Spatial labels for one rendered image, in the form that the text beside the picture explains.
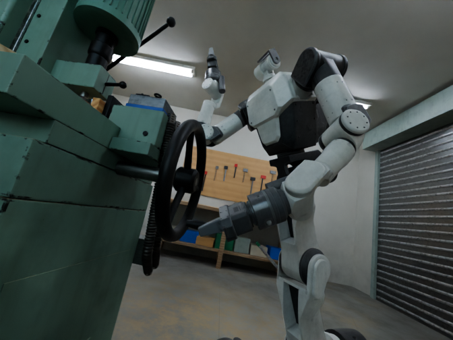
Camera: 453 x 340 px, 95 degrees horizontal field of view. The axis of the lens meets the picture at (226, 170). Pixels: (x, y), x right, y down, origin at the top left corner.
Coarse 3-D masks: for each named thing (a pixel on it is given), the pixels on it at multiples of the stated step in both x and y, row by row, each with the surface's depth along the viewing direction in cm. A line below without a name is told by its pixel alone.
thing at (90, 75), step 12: (60, 60) 57; (60, 72) 56; (72, 72) 56; (84, 72) 55; (96, 72) 55; (72, 84) 55; (84, 84) 54; (96, 84) 55; (84, 96) 57; (96, 96) 59
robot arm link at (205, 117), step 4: (204, 104) 107; (204, 108) 106; (208, 108) 106; (212, 108) 107; (200, 112) 106; (204, 112) 105; (208, 112) 106; (212, 112) 108; (200, 116) 105; (204, 116) 104; (208, 116) 105; (200, 120) 104; (204, 120) 104; (208, 120) 105; (208, 140) 103; (208, 144) 110
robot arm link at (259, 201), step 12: (264, 192) 49; (240, 204) 51; (252, 204) 47; (264, 204) 47; (228, 216) 47; (240, 216) 46; (252, 216) 48; (264, 216) 46; (228, 228) 45; (240, 228) 47; (252, 228) 47; (264, 228) 49; (228, 240) 46
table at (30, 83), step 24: (0, 72) 27; (24, 72) 28; (48, 72) 31; (0, 96) 28; (24, 96) 28; (48, 96) 32; (72, 96) 36; (72, 120) 36; (96, 120) 42; (120, 144) 47; (144, 144) 46
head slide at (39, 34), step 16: (48, 0) 58; (64, 0) 57; (48, 16) 56; (64, 16) 57; (32, 32) 55; (48, 32) 55; (64, 32) 58; (80, 32) 63; (32, 48) 54; (48, 48) 54; (64, 48) 59; (80, 48) 64; (48, 64) 55
